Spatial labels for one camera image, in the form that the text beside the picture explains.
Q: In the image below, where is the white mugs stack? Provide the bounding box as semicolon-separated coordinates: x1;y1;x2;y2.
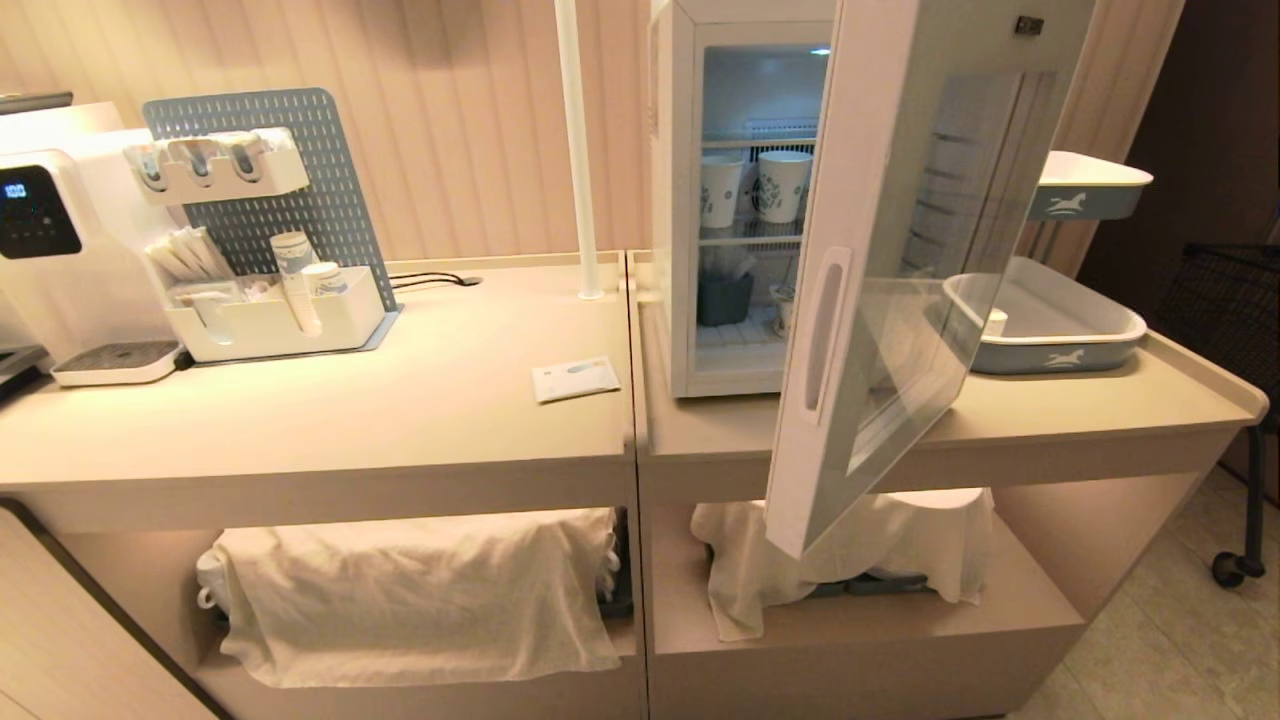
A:
195;550;226;611

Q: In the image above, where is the white drip tray black grille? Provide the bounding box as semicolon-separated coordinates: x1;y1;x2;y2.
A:
50;340;183;388

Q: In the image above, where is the flat white sachet packet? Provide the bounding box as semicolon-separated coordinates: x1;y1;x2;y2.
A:
532;355;621;404

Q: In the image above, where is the white capsule holder shelf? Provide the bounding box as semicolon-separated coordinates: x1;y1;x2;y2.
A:
123;127;311;207

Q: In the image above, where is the black table cable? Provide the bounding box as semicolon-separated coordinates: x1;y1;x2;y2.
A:
388;271;483;291

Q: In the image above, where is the beige counter cabinet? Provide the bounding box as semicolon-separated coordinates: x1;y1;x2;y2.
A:
0;250;646;720

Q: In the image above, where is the small white cloth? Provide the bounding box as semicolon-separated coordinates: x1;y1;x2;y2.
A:
690;488;998;642

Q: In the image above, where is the white support pole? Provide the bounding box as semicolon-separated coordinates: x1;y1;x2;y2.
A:
555;0;606;301

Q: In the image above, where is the black device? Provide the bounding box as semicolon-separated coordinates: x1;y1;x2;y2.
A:
0;345;51;401

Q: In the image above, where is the paper cup stack sleeve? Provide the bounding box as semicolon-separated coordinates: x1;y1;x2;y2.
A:
270;231;323;338

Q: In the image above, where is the white mini fridge cabinet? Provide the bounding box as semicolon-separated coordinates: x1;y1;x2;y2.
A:
648;0;841;399

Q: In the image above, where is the blue grey pegboard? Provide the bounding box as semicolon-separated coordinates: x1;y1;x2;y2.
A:
142;87;403;353

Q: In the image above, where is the blue white horse tray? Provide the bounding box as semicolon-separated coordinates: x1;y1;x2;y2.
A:
943;255;1149;376
1025;150;1154;222

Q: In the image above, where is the dark storage container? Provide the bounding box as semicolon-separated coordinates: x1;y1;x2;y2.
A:
697;272;755;327

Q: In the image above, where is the white organizer box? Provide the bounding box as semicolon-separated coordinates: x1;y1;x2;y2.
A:
165;265;388;364

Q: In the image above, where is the white water dispenser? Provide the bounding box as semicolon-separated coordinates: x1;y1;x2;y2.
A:
0;100;186;389

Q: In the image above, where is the printed paper cup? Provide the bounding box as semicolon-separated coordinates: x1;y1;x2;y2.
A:
700;153;746;229
755;150;813;223

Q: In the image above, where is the large white cloth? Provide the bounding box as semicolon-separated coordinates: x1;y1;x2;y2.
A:
200;507;623;689

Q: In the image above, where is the white stick sachets bundle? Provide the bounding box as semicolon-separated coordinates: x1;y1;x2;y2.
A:
145;226;236;283

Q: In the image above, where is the dark blue tray stack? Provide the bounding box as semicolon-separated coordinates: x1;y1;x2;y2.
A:
810;570;931;598

